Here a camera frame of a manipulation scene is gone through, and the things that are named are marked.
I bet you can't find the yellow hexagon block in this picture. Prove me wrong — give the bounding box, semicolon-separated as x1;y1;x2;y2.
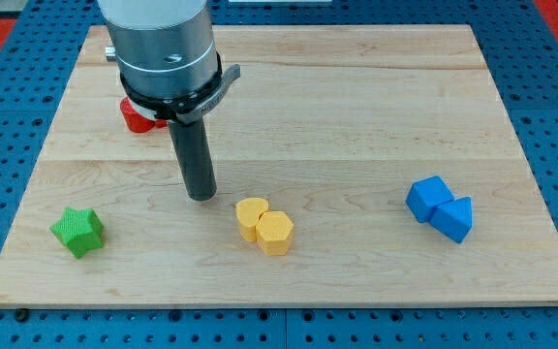
256;211;294;256

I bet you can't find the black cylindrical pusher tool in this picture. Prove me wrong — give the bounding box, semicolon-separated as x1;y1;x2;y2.
169;119;216;202

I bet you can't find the blue cube block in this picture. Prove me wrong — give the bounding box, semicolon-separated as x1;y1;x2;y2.
405;175;454;223

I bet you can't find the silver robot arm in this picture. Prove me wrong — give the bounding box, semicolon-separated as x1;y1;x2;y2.
98;0;240;125

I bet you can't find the blue triangle block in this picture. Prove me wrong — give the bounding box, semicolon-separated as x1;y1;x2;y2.
429;197;473;243

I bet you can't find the yellow heart block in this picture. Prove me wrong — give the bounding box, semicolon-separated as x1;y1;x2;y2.
235;197;269;242

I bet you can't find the wooden board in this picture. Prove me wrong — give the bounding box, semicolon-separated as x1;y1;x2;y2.
0;25;558;309

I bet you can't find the green star block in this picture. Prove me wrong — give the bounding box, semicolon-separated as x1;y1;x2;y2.
49;206;104;259

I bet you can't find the red circle block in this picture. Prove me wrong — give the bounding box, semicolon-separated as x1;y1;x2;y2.
119;97;155;133

